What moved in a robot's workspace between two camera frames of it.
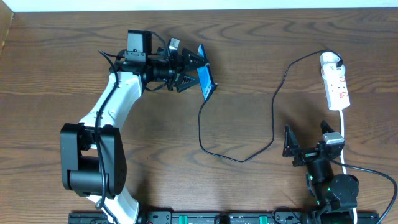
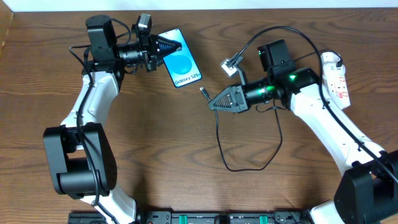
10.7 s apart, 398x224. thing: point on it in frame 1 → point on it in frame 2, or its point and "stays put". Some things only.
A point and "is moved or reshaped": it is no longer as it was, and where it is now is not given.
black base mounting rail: [237, 217] stays put
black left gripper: [173, 70] → [149, 51]
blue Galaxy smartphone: [205, 76] is moved or reshaped
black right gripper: [310, 154] → [240, 98]
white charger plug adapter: [328, 61] stays put
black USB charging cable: [272, 109] → [278, 149]
